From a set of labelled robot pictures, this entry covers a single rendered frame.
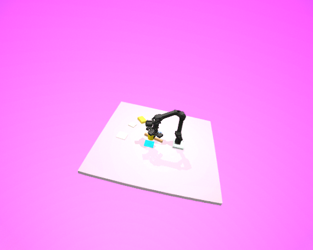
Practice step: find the white flat block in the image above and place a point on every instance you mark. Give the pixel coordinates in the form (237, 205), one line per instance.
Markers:
(132, 124)

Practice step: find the yellow rectangular block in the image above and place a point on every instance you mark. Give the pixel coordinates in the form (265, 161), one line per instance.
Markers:
(141, 119)

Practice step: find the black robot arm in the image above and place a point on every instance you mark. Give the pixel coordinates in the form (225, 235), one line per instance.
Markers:
(159, 117)

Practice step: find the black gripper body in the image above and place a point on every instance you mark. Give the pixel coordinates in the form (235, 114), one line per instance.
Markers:
(159, 135)

